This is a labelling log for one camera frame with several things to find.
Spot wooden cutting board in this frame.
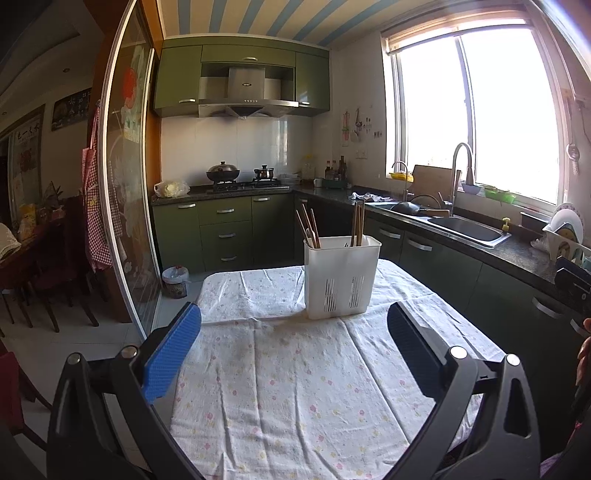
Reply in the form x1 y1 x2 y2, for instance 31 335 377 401
410 165 461 203

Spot steel gooseneck faucet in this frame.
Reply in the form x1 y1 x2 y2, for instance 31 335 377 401
450 142 477 218

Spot dark wooden chair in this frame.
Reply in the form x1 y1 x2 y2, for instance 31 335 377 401
1 196 99 332

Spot white plastic utensil holder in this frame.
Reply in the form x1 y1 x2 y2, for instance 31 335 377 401
304 235 382 320

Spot steel range hood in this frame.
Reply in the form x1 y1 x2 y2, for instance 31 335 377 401
198 65 300 118

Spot dish rack with plates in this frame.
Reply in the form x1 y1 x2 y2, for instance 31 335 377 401
530 202 590 272

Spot small trash bin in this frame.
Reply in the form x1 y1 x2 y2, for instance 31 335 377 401
161 265 189 299

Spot steel kitchen sink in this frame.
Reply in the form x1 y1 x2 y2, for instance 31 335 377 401
428 216 511 249

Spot kitchen window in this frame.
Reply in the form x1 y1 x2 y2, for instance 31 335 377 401
382 1 571 207

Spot small steel pot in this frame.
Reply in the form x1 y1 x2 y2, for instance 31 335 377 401
253 164 274 182

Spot white plastic bag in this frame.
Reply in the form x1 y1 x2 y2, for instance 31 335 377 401
153 181 190 198

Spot red checkered apron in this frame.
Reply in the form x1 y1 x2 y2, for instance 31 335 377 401
81 103 112 271

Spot glass sliding door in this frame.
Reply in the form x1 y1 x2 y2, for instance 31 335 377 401
97 1 161 338

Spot person's right hand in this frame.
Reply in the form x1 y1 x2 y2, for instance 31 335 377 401
576 318 591 386

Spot green upper kitchen cabinets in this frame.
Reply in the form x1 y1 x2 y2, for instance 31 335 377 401
154 35 331 118

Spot black wok with lid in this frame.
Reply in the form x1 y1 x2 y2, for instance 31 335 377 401
206 161 240 183

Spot white lace food cover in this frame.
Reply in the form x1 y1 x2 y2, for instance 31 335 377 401
0 223 21 260

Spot white floral tablecloth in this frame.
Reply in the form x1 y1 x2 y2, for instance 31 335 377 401
170 260 503 479

